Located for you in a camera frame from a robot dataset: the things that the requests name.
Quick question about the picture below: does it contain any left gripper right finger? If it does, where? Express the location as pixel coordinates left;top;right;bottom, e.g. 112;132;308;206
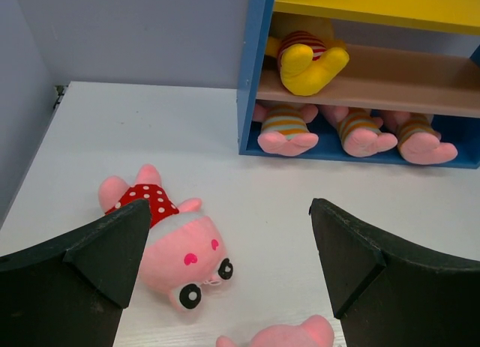
309;199;479;347

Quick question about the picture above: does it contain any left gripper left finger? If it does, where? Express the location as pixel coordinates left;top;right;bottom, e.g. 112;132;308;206
1;199;151;347

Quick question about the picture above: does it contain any pink plush striped body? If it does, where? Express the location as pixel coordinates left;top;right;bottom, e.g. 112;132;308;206
318;105;398;157

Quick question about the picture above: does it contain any pink frog plush striped shirt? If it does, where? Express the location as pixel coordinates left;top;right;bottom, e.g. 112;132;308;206
253;103;319;157

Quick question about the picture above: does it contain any yellow bear plush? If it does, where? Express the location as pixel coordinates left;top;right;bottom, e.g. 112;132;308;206
265;12;350;97

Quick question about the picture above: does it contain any brown lower shelf board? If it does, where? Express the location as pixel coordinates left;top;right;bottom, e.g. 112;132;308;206
256;45;479;118

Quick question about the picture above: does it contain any blue wooden toy shelf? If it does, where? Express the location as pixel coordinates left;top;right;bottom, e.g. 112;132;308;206
237;0;479;169

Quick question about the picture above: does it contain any pink pig plush centre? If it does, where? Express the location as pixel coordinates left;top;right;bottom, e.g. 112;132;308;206
215;315;335;347

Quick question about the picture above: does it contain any pink pig plush dotted dress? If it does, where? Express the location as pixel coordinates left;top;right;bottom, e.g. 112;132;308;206
98;164;233;311

